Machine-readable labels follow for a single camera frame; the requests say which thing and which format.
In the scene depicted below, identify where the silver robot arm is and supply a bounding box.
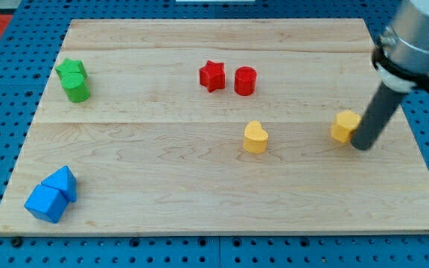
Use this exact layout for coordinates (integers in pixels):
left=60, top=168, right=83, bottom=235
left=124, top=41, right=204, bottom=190
left=351, top=0, right=429, bottom=150

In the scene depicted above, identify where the yellow hexagon block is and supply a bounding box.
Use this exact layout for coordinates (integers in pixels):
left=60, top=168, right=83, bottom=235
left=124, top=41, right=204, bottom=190
left=330, top=110, right=361, bottom=143

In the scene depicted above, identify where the green star block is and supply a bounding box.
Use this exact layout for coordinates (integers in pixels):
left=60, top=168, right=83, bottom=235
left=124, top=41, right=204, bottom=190
left=55, top=58, right=87, bottom=79

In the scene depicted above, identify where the wooden board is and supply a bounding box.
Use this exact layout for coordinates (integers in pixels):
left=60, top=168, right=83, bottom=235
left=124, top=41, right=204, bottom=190
left=0, top=19, right=429, bottom=237

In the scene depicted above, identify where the blue cube block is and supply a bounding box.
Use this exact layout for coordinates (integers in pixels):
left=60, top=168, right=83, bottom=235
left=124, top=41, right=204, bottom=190
left=24, top=185, right=69, bottom=223

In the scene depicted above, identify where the green cylinder block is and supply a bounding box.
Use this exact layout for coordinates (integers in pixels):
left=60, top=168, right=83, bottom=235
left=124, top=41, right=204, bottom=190
left=61, top=73, right=91, bottom=103

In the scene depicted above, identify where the yellow heart block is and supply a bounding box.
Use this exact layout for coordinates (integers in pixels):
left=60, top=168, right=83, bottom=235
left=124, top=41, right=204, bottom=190
left=243, top=121, right=269, bottom=153

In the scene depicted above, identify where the blue triangle block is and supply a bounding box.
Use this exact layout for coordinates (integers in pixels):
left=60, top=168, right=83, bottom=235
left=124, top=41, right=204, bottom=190
left=41, top=165, right=77, bottom=202

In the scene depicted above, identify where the red star block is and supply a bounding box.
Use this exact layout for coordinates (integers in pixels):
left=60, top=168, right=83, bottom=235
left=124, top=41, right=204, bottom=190
left=199, top=60, right=226, bottom=92

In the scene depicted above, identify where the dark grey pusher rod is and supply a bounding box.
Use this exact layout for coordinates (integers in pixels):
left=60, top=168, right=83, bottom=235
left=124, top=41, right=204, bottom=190
left=350, top=83, right=407, bottom=150

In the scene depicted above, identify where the red cylinder block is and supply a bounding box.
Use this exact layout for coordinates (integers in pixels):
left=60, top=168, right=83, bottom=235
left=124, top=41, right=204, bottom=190
left=234, top=66, right=257, bottom=96

